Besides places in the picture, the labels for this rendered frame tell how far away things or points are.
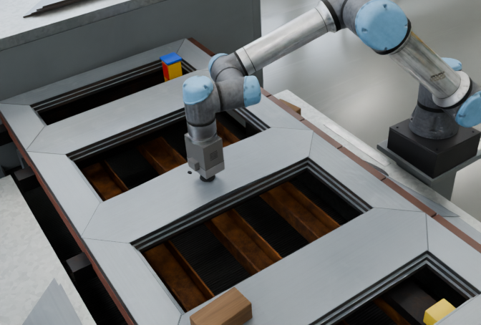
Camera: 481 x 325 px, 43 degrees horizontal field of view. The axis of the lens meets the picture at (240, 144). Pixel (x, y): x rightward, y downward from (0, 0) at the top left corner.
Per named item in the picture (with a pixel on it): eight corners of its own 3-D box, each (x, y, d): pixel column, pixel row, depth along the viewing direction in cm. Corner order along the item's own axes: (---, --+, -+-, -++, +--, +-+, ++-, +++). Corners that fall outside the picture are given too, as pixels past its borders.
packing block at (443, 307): (439, 337, 132) (442, 326, 129) (422, 321, 135) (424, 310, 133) (458, 323, 134) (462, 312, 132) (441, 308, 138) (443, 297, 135)
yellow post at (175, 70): (175, 111, 225) (168, 66, 214) (168, 105, 229) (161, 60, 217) (186, 106, 227) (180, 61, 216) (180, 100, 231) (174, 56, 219)
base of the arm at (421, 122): (431, 109, 203) (434, 84, 198) (468, 128, 192) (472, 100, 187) (399, 124, 197) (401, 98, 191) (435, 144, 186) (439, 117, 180)
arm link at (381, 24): (475, 84, 182) (362, -23, 154) (506, 107, 170) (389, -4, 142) (447, 114, 185) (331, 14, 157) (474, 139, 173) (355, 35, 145)
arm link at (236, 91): (249, 64, 158) (208, 71, 156) (261, 81, 149) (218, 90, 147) (251, 90, 163) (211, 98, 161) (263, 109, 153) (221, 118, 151)
